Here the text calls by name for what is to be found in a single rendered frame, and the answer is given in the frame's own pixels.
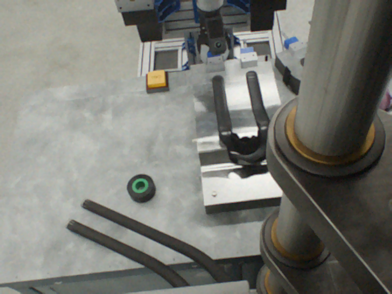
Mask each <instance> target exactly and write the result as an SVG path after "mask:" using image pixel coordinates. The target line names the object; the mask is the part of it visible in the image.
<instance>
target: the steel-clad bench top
mask: <svg viewBox="0 0 392 294"><path fill-rule="evenodd" d="M270 60H271V65H272V70H273V72H274V78H275V83H276V87H277V91H278V95H279V100H280V103H281V105H282V104H284V103H285V102H287V101H288V100H289V99H291V98H292V97H294V96H297V95H296V94H295V92H294V91H293V90H292V88H291V87H290V86H289V85H288V86H286V85H285V84H284V81H282V80H283V76H282V75H281V74H280V73H279V71H278V70H277V68H276V66H275V58H273V59H270ZM168 74H169V91H166V92H157V93H148V94H147V92H146V76H138V77H133V78H124V79H115V80H111V81H106V82H97V83H88V84H83V85H74V86H66V87H57V88H51V89H43V90H34V91H29V92H23V95H22V100H21V104H20V109H19V114H18V118H17V123H16V129H15V134H14V135H13V140H12V146H11V150H10V155H9V160H8V166H7V169H6V174H5V180H4V184H3V186H2V192H1V197H0V284H4V283H10V282H21V281H32V280H38V279H48V278H55V277H65V276H72V275H82V274H94V273H100V272H105V271H116V270H127V269H133V268H144V266H143V265H141V264H138V263H136V262H134V261H132V260H131V259H129V258H127V257H124V256H123V255H121V254H118V253H116V252H114V251H112V250H109V249H107V248H105V247H103V246H101V245H99V244H98V243H96V242H95V241H91V240H89V239H87V238H85V237H83V236H81V235H79V234H77V233H75V232H72V231H70V230H68V229H66V228H65V226H64V225H65V222H66V221H67V220H68V219H73V220H75V221H77V222H80V223H82V224H84V225H86V226H88V227H90V228H91V229H94V230H96V231H98V232H100V233H103V234H105V235H107V236H110V237H112V238H114V239H116V240H118V241H120V242H123V243H125V244H127V245H129V246H131V247H133V248H135V249H137V250H139V251H142V252H144V253H146V254H149V255H150V256H152V257H154V258H157V259H158V260H160V261H161V262H162V263H164V264H165V265H172V264H182V263H194V260H192V259H190V258H188V257H186V256H184V255H182V254H180V253H178V252H176V251H174V250H171V249H169V248H167V247H166V246H164V245H161V244H159V243H157V242H155V241H153V240H150V239H148V238H146V237H144V236H141V235H140V234H137V233H135V232H133V231H131V230H129V229H127V228H126V227H123V226H120V225H118V224H116V223H114V222H112V221H110V220H108V219H105V218H103V217H101V216H99V215H96V214H95V213H93V212H90V211H88V210H87V209H85V208H82V207H81V201H82V200H83V199H85V198H86V199H89V200H91V201H94V202H96V203H98V204H100V205H102V206H105V207H108V208H110V209H112V210H114V211H117V212H119V213H121V214H124V215H125V216H127V217H129V218H131V219H134V220H136V221H138V222H141V223H144V224H146V225H148V226H150V227H152V228H155V229H157V230H159V231H162V232H163V233H165V234H167V235H169V236H173V237H175V238H177V239H179V240H181V241H184V242H186V243H188V244H190V245H192V246H194V247H195V248H197V249H199V250H201V251H202V252H204V253H205V254H207V255H209V256H210V257H211V258H212V259H213V260H215V259H223V258H233V257H244V256H255V255H261V253H260V231H261V226H262V223H263V221H264V219H265V218H266V216H267V215H268V214H269V213H270V212H271V211H273V210H274V209H276V208H278V207H280V206H272V207H266V208H256V209H246V210H240V211H230V212H220V213H209V214H207V212H206V211H205V206H204V195H203V189H202V176H201V166H200V159H199V155H198V146H197V143H196V142H192V139H195V138H196V137H197V133H196V120H195V106H194V95H193V83H192V76H191V70H187V71H178V72H169V73H168ZM137 174H147V175H149V176H150V177H151V178H152V180H153V183H154V184H155V186H156V194H155V195H154V196H153V197H152V198H151V200H150V201H148V202H146V203H137V202H134V201H133V200H132V199H131V197H130V195H129V193H128V191H127V184H128V182H129V180H130V178H131V177H133V176H135V175H137Z"/></svg>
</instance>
